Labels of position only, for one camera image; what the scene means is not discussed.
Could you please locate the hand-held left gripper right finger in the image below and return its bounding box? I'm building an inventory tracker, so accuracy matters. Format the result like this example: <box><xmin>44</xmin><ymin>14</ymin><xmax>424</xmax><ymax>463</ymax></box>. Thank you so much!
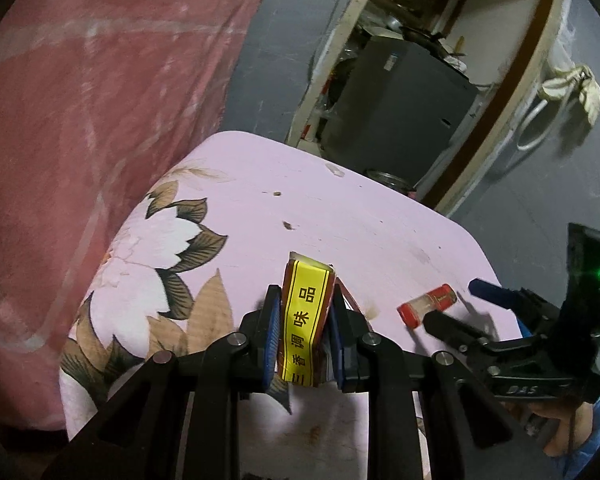
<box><xmin>327</xmin><ymin>290</ymin><xmax>557</xmax><ymax>480</ymax></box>

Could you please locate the person's right forearm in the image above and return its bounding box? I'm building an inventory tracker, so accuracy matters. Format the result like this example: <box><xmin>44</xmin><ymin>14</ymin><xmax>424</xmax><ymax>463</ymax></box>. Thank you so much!
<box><xmin>562</xmin><ymin>395</ymin><xmax>600</xmax><ymax>479</ymax></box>

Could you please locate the wooden door frame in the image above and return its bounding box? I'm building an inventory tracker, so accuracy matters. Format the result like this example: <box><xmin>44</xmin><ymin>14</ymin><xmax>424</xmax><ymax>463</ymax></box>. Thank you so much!
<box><xmin>285</xmin><ymin>0</ymin><xmax>569</xmax><ymax>219</ymax></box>

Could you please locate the grey cabinet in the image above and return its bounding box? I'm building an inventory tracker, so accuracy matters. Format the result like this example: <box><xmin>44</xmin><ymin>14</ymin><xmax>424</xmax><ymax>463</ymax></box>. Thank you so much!
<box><xmin>322</xmin><ymin>37</ymin><xmax>481</xmax><ymax>187</ymax></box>

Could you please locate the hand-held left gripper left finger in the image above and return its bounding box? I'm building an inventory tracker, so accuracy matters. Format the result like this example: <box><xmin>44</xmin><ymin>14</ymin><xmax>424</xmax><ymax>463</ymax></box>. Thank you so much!
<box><xmin>40</xmin><ymin>284</ymin><xmax>286</xmax><ymax>480</ymax></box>

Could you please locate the yellow and red seasoning box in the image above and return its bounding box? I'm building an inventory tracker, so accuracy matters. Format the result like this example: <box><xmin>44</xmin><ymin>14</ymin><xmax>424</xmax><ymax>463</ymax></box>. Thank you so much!
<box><xmin>277</xmin><ymin>251</ymin><xmax>377</xmax><ymax>389</ymax></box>

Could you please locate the white hose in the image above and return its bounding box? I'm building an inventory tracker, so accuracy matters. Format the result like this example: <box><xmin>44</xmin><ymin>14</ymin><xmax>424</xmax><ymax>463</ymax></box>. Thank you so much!
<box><xmin>516</xmin><ymin>94</ymin><xmax>567</xmax><ymax>152</ymax></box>

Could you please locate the metal bowl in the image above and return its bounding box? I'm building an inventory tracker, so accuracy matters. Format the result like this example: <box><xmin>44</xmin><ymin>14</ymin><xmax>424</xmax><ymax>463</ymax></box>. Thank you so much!
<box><xmin>367</xmin><ymin>170</ymin><xmax>417</xmax><ymax>197</ymax></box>

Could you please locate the pink blanket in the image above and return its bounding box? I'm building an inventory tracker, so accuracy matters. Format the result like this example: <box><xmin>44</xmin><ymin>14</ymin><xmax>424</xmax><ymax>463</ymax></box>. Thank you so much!
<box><xmin>0</xmin><ymin>0</ymin><xmax>267</xmax><ymax>434</ymax></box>

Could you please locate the dark pan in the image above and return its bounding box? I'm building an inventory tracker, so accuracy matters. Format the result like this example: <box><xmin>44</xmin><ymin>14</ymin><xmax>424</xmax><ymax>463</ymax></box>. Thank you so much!
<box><xmin>399</xmin><ymin>24</ymin><xmax>453</xmax><ymax>50</ymax></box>

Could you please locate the person's right hand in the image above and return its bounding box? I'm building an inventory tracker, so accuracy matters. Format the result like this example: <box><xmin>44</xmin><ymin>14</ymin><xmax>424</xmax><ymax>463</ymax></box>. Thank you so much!
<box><xmin>527</xmin><ymin>400</ymin><xmax>594</xmax><ymax>457</ymax></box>

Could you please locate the small red capped bottle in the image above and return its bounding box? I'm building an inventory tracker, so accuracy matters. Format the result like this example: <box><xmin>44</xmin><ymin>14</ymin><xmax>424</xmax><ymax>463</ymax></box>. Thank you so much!
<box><xmin>397</xmin><ymin>284</ymin><xmax>459</xmax><ymax>330</ymax></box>

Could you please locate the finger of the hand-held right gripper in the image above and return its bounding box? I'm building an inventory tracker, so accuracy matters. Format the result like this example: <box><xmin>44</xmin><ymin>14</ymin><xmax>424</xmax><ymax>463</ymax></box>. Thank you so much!
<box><xmin>467</xmin><ymin>278</ymin><xmax>563</xmax><ymax>337</ymax></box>
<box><xmin>424</xmin><ymin>310</ymin><xmax>493</xmax><ymax>357</ymax></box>

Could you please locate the pink floral table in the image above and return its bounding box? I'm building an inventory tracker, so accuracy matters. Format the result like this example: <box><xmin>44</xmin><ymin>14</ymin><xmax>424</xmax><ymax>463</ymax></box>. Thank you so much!
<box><xmin>60</xmin><ymin>131</ymin><xmax>492</xmax><ymax>442</ymax></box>

